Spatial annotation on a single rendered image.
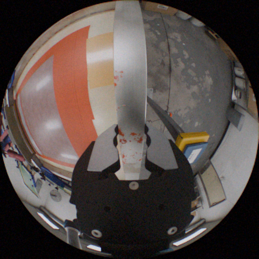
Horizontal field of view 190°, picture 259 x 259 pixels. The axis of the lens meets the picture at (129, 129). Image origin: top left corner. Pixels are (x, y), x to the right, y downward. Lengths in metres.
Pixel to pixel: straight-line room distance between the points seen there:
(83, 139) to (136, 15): 0.26
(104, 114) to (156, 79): 1.04
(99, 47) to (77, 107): 0.12
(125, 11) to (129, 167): 0.29
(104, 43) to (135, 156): 0.20
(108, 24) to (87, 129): 0.22
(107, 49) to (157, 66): 1.04
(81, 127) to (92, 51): 0.15
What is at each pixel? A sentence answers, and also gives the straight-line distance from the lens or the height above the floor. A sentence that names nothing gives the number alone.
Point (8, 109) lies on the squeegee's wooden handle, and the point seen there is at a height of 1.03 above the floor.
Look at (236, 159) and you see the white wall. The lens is 3.29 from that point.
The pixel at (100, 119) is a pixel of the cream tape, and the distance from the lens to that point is 0.16.
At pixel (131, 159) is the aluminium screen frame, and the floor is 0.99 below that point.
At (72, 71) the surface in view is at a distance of 0.17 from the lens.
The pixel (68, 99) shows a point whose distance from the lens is 0.18.
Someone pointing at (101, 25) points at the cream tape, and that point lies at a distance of 0.19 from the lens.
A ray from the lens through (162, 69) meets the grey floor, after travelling 1.19.
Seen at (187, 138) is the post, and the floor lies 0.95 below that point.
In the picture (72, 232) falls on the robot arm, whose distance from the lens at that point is 0.75.
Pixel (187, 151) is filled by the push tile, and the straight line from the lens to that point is 0.24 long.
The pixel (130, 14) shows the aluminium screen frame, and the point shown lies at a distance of 0.16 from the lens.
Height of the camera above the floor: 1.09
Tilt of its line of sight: 58 degrees down
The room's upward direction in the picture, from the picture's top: 180 degrees clockwise
